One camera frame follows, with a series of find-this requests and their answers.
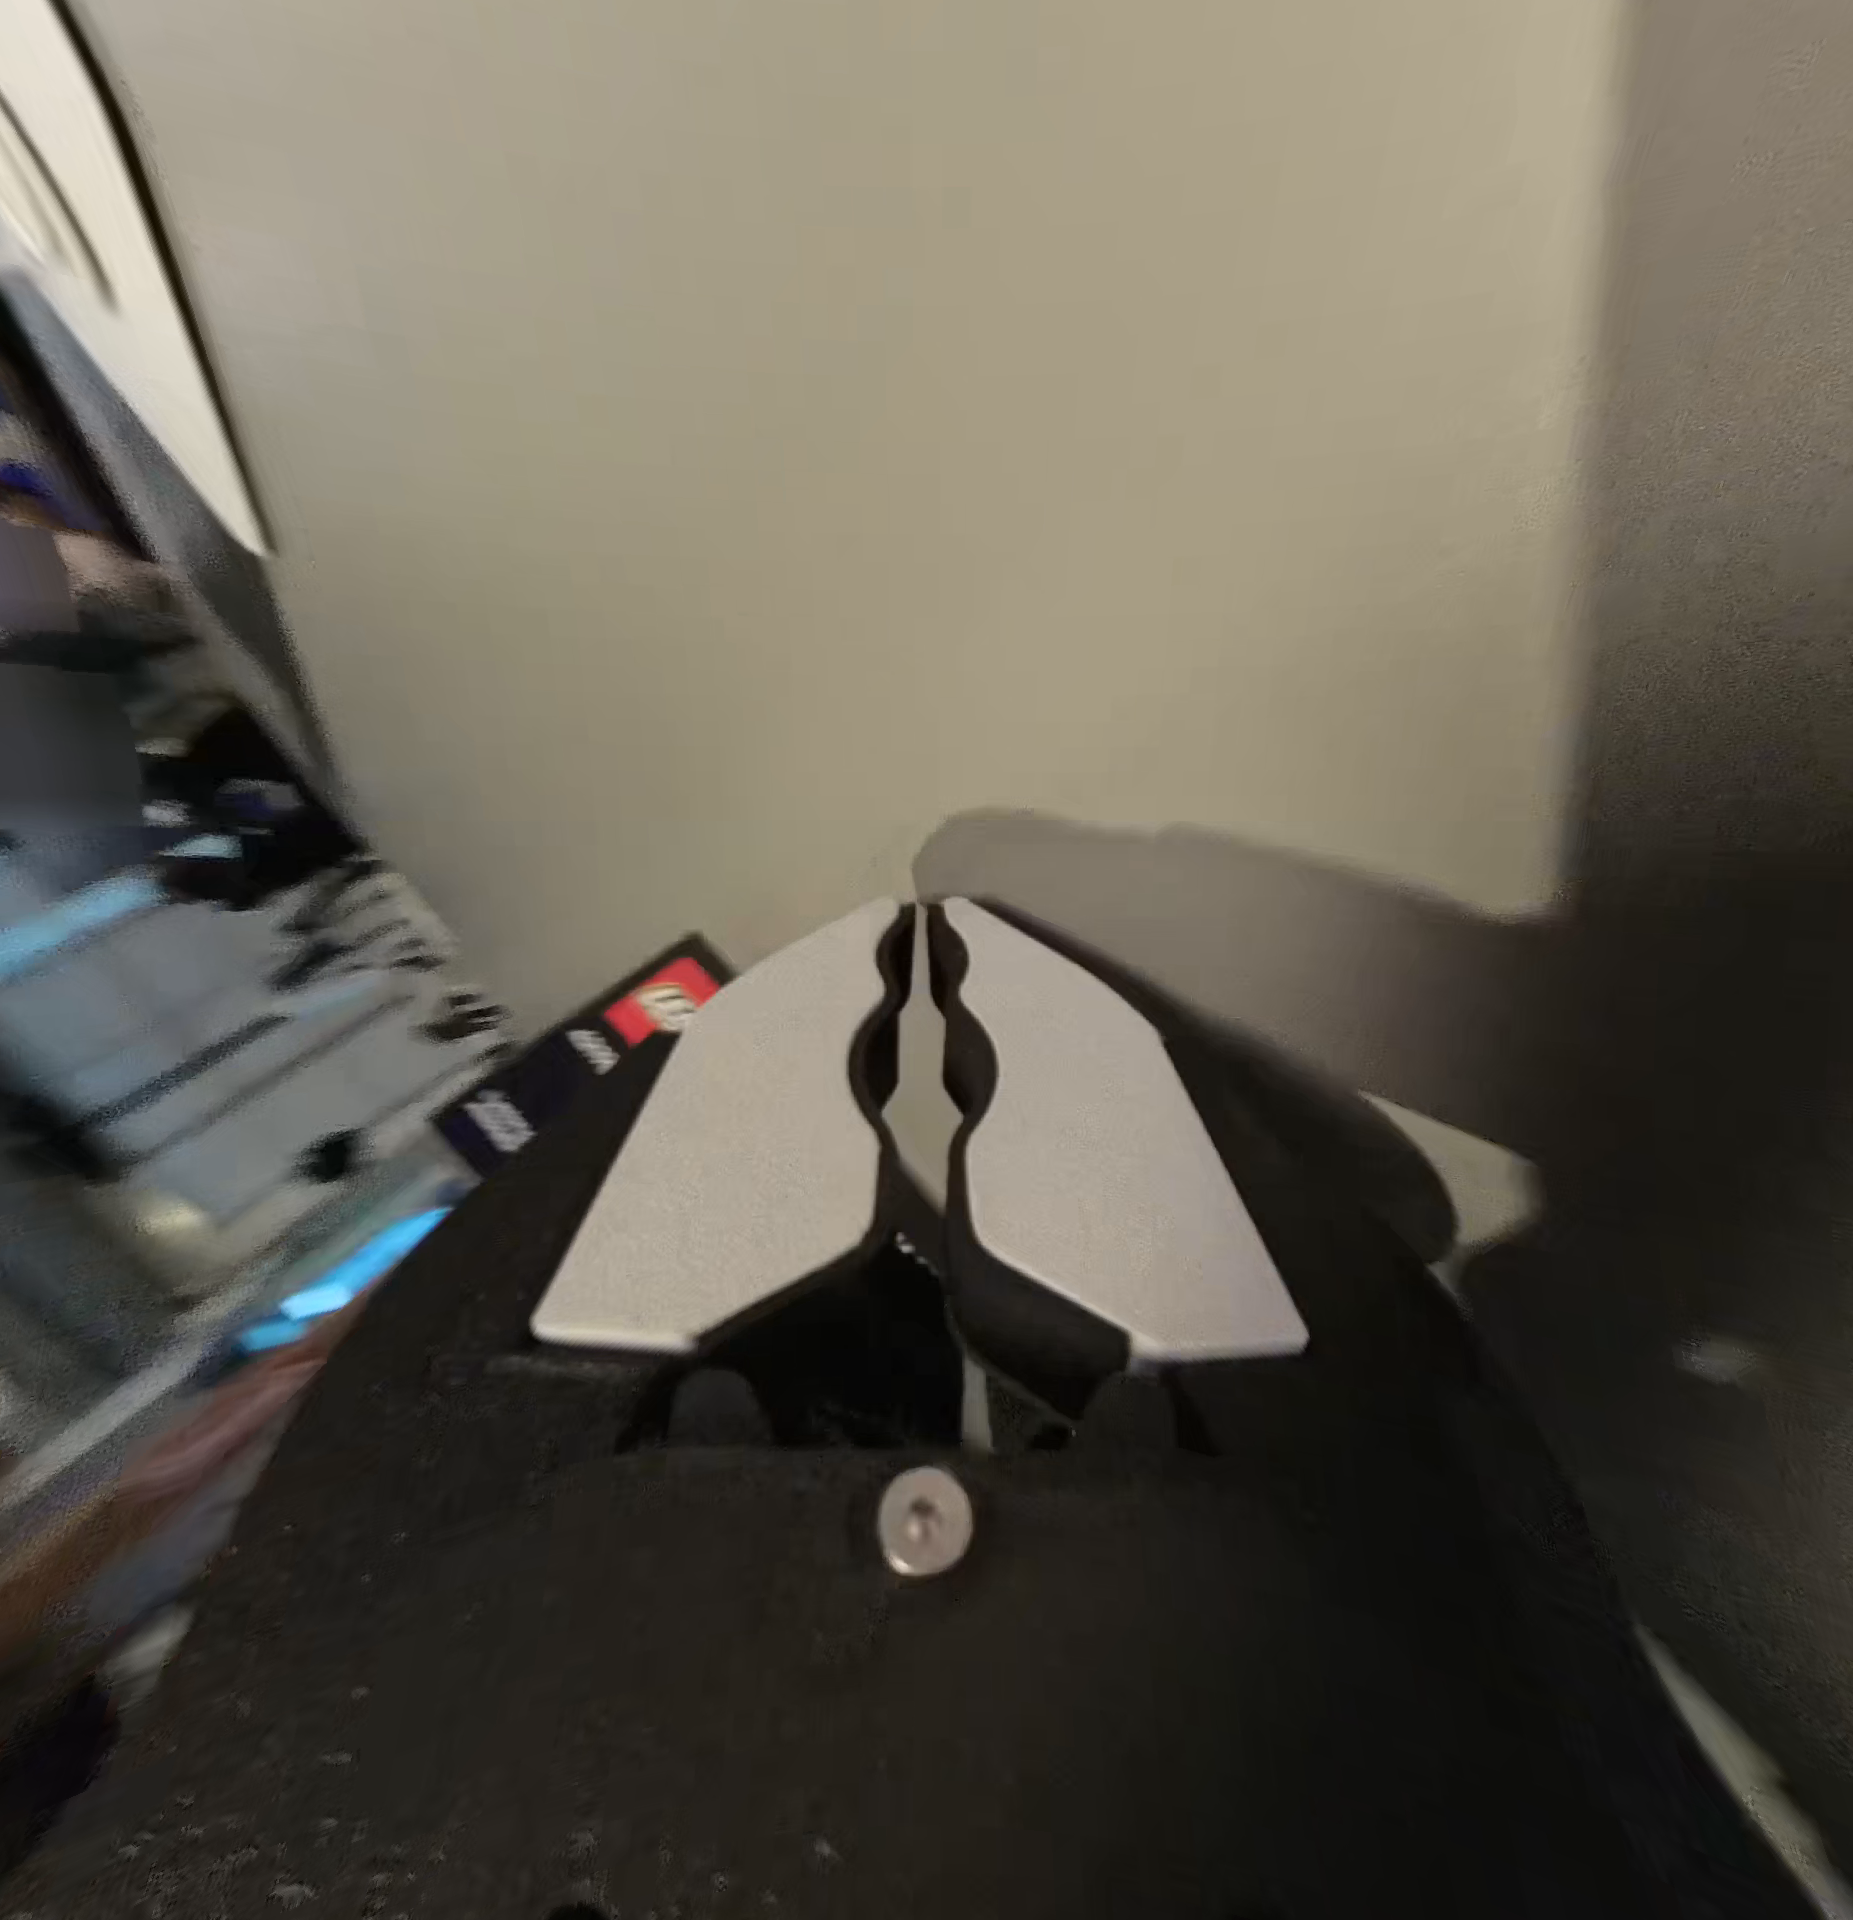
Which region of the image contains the black box with red label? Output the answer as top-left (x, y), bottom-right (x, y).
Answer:
top-left (430, 933), bottom-right (741, 1188)

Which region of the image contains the white desk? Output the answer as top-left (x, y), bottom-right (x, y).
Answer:
top-left (62, 0), bottom-right (1643, 1188)

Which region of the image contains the white board with black edge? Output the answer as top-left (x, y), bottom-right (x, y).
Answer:
top-left (0, 0), bottom-right (285, 562)

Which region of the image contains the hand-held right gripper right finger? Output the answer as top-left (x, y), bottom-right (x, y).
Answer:
top-left (922, 894), bottom-right (1313, 1419)

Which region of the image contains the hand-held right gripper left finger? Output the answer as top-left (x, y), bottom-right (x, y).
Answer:
top-left (531, 896), bottom-right (920, 1353)

